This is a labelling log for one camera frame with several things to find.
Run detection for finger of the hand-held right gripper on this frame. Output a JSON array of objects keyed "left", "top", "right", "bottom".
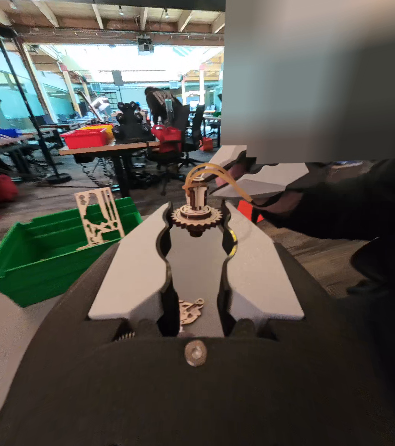
[
  {"left": 209, "top": 144, "right": 257, "bottom": 175},
  {"left": 211, "top": 162, "right": 310, "bottom": 201}
]

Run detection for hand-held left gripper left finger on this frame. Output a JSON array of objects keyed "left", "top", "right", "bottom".
[{"left": 88, "top": 202, "right": 181, "bottom": 338}]

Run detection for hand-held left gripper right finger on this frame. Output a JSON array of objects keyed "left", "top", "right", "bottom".
[{"left": 217, "top": 201, "right": 305, "bottom": 338}]

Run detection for person's right forearm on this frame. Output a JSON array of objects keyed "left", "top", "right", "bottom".
[{"left": 264, "top": 158, "right": 395, "bottom": 242}]

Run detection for flat wooden model side plate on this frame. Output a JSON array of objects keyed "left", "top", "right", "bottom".
[{"left": 178, "top": 298, "right": 205, "bottom": 326}]

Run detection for wooden cutout parts sheet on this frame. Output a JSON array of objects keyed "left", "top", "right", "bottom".
[{"left": 75, "top": 187, "right": 125, "bottom": 251}]

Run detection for person's right hand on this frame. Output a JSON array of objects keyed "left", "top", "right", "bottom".
[{"left": 218, "top": 163, "right": 303, "bottom": 214}]

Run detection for orange traffic cone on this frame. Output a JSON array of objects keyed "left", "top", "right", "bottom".
[{"left": 237, "top": 200, "right": 265, "bottom": 223}]

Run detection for black office chair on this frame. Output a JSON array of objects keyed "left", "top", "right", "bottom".
[
  {"left": 191, "top": 105, "right": 207, "bottom": 154},
  {"left": 145, "top": 105, "right": 201, "bottom": 196}
]

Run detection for red bag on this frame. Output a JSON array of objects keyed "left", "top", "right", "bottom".
[
  {"left": 0, "top": 174, "right": 18, "bottom": 204},
  {"left": 151, "top": 125, "right": 184, "bottom": 154}
]

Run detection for stacked green plastic bins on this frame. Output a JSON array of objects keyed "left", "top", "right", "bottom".
[{"left": 0, "top": 197, "right": 144, "bottom": 308}]

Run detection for red plastic bin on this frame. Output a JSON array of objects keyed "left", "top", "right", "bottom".
[{"left": 61, "top": 128, "right": 109, "bottom": 150}]

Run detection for long wooden top desk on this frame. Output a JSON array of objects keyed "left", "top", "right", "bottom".
[{"left": 0, "top": 127, "right": 57, "bottom": 175}]

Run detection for black coiled cable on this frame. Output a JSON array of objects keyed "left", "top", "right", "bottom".
[{"left": 82, "top": 158, "right": 114, "bottom": 190}]

